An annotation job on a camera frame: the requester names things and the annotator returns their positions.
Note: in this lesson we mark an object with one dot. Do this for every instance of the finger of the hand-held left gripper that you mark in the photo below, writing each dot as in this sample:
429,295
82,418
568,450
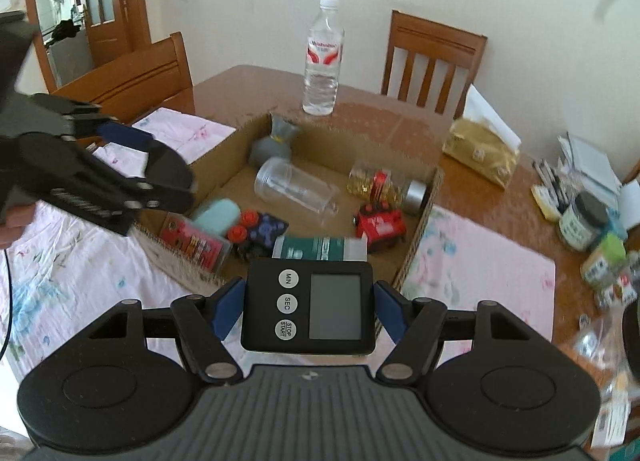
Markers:
140,195
125,135

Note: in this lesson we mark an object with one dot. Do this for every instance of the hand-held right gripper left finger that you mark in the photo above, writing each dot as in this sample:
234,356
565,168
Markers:
227,310

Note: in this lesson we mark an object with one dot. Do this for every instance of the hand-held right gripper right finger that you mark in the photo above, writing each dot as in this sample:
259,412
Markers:
387,312

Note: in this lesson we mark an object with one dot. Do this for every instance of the black digital timer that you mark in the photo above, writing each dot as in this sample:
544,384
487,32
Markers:
330,311

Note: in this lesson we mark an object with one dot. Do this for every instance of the light blue oval case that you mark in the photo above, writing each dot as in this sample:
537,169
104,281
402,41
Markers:
217,218

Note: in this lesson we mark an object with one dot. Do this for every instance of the black cube toy red wheels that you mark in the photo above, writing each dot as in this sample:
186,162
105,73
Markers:
265,233

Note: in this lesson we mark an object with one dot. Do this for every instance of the dark green small box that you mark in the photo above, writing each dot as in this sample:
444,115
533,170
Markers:
310,248

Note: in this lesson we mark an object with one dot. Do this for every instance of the silver-capped capsule bottle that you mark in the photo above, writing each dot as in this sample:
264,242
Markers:
380,183

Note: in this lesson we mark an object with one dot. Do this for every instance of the grey animal toy figure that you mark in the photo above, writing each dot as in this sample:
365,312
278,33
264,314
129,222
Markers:
272,146

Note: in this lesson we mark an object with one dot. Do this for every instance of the cardboard box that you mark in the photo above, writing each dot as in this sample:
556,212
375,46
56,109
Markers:
350,146

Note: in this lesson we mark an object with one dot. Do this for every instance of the person's left hand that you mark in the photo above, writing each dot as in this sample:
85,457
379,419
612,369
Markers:
15,226

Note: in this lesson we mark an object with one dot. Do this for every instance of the red toy car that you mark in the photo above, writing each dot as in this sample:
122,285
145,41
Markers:
380,226

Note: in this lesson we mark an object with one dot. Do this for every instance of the clear plastic jar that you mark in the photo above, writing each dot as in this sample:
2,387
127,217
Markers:
295,186

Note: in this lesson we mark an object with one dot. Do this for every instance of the gold tissue packet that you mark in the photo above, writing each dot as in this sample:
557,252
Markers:
480,153

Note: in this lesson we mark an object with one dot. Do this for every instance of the yellow sponge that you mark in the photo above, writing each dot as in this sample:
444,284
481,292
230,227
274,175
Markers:
545,203

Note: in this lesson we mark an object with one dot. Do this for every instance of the clear plastic water bottle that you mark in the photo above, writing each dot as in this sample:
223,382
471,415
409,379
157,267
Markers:
322,71

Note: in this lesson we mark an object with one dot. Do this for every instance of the bundle of pens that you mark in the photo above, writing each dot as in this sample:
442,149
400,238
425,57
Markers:
552,181

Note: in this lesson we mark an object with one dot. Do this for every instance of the clear plastic bag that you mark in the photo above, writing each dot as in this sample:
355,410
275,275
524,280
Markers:
595,356

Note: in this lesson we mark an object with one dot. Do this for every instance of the black-lidded glass jar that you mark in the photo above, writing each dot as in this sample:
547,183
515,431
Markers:
582,223

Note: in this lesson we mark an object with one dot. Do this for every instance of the green-lidded jar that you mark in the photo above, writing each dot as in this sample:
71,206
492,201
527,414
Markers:
602,261

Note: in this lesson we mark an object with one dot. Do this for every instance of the white paper sheet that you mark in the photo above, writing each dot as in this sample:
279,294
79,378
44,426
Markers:
482,106

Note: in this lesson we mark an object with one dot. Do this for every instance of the stack of white papers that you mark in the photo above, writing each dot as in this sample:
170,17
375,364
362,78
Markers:
590,163

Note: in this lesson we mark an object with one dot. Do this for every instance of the wooden slat-back chair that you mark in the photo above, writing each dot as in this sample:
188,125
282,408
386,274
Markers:
435,46

